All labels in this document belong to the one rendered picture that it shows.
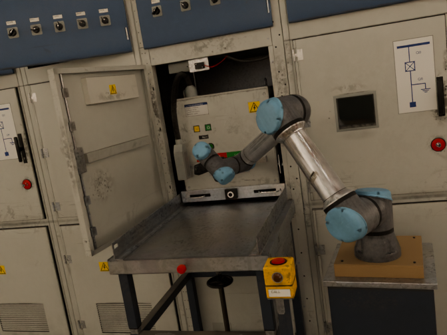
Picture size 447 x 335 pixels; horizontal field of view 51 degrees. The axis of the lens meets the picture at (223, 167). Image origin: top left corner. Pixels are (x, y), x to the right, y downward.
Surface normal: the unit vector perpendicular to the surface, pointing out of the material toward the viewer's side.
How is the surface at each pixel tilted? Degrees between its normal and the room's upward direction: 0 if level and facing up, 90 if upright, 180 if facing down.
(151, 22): 90
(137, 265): 90
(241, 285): 90
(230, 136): 90
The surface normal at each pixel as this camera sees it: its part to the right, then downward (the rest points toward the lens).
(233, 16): -0.27, 0.21
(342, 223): -0.63, 0.33
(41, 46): 0.11, 0.15
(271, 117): -0.77, 0.11
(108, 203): 0.91, -0.06
